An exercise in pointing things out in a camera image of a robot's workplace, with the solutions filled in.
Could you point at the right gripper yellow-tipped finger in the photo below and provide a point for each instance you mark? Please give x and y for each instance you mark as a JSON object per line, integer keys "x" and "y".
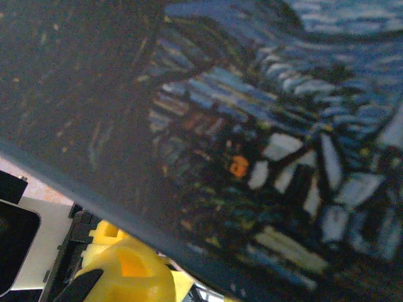
{"x": 138, "y": 280}

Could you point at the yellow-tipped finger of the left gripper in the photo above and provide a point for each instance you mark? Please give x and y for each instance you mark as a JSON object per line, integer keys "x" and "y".
{"x": 107, "y": 234}

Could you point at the starry night print box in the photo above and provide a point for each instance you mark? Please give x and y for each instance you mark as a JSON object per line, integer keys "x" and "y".
{"x": 220, "y": 126}

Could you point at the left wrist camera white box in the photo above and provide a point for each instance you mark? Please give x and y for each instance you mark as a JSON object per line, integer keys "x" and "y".
{"x": 53, "y": 220}

